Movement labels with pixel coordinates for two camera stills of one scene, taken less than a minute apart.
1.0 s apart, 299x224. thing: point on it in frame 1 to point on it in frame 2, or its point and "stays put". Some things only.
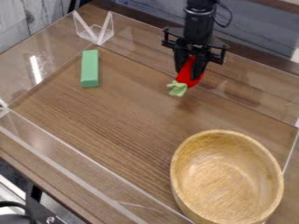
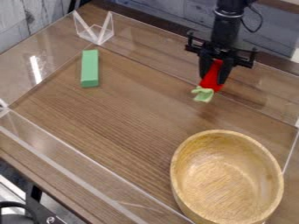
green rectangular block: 88,68 stays put
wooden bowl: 227,179 stays put
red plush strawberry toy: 183,80 to 210,83
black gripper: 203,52 to 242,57
